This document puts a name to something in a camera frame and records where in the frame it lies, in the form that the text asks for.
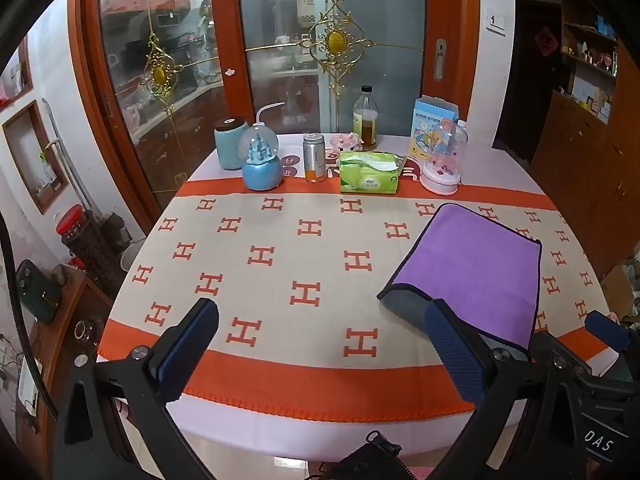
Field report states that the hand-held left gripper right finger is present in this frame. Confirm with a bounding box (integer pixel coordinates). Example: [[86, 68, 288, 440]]
[[424, 299, 592, 480]]

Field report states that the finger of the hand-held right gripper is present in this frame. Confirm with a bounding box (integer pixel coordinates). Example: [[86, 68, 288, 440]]
[[584, 310, 632, 356]]

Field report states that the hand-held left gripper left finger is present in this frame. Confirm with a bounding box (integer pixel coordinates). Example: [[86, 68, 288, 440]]
[[52, 298, 220, 480]]

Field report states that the purple towel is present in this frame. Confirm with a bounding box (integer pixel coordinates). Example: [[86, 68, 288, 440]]
[[376, 203, 543, 361]]

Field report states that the cardboard box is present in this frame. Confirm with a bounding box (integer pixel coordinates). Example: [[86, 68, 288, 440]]
[[599, 262, 638, 318]]

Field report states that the white bucket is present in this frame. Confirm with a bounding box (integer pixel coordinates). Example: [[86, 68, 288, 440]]
[[120, 240, 148, 273]]

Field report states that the wooden side cabinet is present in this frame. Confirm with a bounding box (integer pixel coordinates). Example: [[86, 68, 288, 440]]
[[15, 270, 113, 461]]

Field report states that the dark woven stand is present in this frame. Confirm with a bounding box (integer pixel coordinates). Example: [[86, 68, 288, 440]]
[[62, 210, 126, 286]]

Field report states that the orange patterned tablecloth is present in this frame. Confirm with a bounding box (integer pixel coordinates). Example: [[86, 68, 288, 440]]
[[97, 180, 621, 423]]

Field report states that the black zipper bag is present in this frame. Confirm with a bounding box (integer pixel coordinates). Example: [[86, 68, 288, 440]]
[[305, 430, 416, 480]]

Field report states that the white table cover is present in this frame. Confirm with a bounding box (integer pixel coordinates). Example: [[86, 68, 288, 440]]
[[164, 132, 621, 462]]

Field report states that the tall wooden cabinet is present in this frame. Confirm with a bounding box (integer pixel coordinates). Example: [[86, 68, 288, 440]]
[[529, 89, 640, 276]]

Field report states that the black handbag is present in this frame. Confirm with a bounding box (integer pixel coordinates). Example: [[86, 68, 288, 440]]
[[15, 259, 68, 325]]

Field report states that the red lid plastic jar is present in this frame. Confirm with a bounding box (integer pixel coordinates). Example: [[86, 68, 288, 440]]
[[55, 205, 86, 239]]

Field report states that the blue snow globe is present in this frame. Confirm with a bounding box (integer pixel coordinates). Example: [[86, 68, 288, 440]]
[[238, 125, 284, 192]]

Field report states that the pink dome music box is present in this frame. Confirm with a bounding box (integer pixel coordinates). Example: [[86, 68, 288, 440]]
[[419, 120, 469, 196]]

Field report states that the green tissue pack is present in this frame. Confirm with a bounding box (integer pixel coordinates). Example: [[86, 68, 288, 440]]
[[339, 151, 407, 196]]

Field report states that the teal jar with brown lid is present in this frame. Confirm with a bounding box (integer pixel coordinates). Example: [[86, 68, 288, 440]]
[[214, 117, 249, 171]]

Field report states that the silver metal can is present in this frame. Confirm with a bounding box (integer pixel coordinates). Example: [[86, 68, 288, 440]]
[[303, 133, 327, 183]]

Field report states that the blue cartoon carton box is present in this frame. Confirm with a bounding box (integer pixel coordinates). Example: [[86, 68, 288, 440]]
[[410, 96, 460, 163]]

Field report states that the narrow glass sliding door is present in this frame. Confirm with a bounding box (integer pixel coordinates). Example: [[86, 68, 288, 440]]
[[75, 0, 236, 233]]

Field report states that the pink pig toy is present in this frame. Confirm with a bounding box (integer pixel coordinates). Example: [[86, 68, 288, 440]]
[[328, 132, 364, 152]]

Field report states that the glass oil bottle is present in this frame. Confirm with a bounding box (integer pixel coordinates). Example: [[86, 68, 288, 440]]
[[353, 85, 379, 152]]

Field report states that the small gold door ornament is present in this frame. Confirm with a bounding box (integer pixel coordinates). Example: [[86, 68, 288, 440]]
[[138, 35, 184, 117]]

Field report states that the wide glass sliding door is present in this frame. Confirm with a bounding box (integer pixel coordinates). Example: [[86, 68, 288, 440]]
[[209, 0, 482, 137]]

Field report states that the large gold door ornament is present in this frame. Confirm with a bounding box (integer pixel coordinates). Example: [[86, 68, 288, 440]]
[[299, 0, 375, 100]]

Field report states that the wooden framed wall niche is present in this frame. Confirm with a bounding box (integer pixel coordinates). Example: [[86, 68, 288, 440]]
[[2, 100, 70, 215]]

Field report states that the wooden wall shelf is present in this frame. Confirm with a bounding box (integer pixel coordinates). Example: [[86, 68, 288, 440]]
[[559, 0, 622, 126]]

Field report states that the silver door handle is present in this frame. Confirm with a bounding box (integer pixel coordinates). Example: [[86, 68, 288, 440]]
[[433, 38, 447, 82]]

